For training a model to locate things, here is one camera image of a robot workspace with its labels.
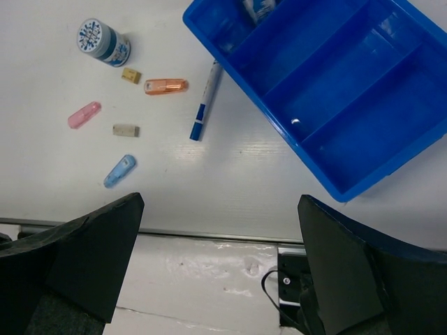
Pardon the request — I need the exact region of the blue compartment tray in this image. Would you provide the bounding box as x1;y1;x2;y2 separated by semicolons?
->
183;1;446;202

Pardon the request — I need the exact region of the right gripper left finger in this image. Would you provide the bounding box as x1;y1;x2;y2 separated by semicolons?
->
1;193;145;334

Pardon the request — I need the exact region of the silver foil sheet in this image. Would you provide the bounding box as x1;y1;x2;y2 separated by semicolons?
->
105;235;297;334

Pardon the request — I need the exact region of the grey rectangular eraser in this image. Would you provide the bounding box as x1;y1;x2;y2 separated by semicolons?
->
112;124;140;137

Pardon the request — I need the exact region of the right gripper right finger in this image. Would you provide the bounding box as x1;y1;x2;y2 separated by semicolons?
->
298;195;446;334

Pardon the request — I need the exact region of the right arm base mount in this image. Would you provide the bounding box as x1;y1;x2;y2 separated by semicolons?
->
261;244;312;334

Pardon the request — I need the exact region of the pink translucent clip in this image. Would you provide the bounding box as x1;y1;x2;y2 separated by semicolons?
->
68;101;101;129

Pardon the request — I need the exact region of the tan small eraser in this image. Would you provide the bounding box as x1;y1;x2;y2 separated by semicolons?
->
122;68;141;84

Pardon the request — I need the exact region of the orange translucent clip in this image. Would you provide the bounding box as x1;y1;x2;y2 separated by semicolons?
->
144;79;189;96

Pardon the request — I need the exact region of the blue translucent clip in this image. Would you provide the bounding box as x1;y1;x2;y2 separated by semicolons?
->
103;154;137;188

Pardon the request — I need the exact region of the blue patterned jar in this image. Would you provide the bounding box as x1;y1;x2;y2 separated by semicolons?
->
242;0;277;24
76;18;131;67

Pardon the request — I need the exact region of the blue white marker pen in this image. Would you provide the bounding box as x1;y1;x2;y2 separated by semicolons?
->
189;60;223;141

